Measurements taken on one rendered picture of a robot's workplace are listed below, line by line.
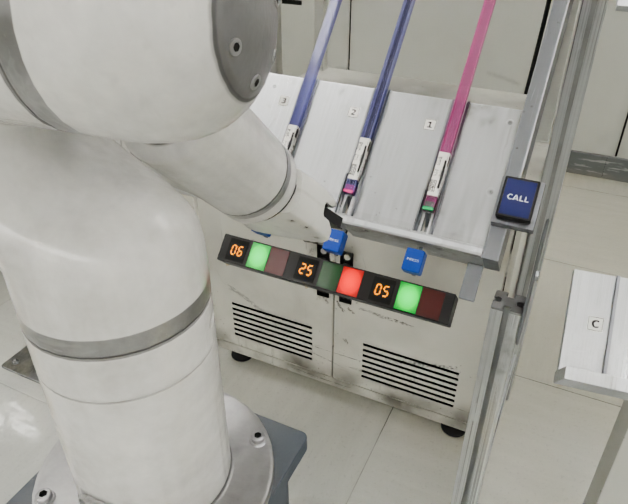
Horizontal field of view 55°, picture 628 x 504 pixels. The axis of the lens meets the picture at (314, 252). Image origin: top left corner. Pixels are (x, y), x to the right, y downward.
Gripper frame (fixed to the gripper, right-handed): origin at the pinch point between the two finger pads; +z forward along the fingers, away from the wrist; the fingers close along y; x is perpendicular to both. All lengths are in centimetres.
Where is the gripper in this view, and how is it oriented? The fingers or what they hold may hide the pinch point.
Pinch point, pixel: (309, 226)
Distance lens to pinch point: 71.1
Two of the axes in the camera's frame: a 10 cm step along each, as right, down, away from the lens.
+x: 2.4, -9.6, 1.6
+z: 3.1, 2.3, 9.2
